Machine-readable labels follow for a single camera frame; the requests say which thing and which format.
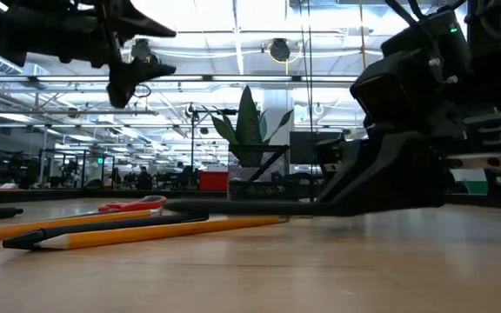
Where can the black robot cell frame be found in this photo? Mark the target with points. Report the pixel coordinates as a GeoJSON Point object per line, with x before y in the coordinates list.
{"type": "Point", "coordinates": [84, 167]}

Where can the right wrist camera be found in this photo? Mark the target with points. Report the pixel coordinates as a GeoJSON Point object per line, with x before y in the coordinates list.
{"type": "Point", "coordinates": [389, 87]}

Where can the yellow pencil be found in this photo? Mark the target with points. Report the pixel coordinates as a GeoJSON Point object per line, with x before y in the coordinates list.
{"type": "Point", "coordinates": [59, 224]}
{"type": "Point", "coordinates": [168, 232]}

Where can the snake plant in white pot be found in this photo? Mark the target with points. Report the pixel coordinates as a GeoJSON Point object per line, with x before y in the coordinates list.
{"type": "Point", "coordinates": [248, 121]}

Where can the red box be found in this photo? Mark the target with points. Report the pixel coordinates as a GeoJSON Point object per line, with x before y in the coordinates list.
{"type": "Point", "coordinates": [213, 180]}

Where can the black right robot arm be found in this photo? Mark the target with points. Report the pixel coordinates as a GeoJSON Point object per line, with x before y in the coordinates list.
{"type": "Point", "coordinates": [494, 65]}

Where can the green panel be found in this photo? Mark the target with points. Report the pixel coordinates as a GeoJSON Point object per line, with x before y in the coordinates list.
{"type": "Point", "coordinates": [476, 188]}

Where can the black monitor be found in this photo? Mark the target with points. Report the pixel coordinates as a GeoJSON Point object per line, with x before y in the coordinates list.
{"type": "Point", "coordinates": [302, 148]}

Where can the black light stand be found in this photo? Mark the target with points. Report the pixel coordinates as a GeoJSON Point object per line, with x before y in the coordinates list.
{"type": "Point", "coordinates": [192, 139]}

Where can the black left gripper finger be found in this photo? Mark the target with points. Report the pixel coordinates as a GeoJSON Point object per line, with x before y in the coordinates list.
{"type": "Point", "coordinates": [128, 78]}
{"type": "Point", "coordinates": [142, 24]}

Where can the black mesh desk organizer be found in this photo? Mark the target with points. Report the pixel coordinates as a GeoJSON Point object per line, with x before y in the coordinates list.
{"type": "Point", "coordinates": [250, 191]}

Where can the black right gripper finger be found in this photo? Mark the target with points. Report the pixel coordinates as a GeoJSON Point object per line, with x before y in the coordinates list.
{"type": "Point", "coordinates": [389, 182]}
{"type": "Point", "coordinates": [337, 152]}

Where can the person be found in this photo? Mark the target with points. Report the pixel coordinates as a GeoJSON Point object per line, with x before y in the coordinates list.
{"type": "Point", "coordinates": [144, 178]}

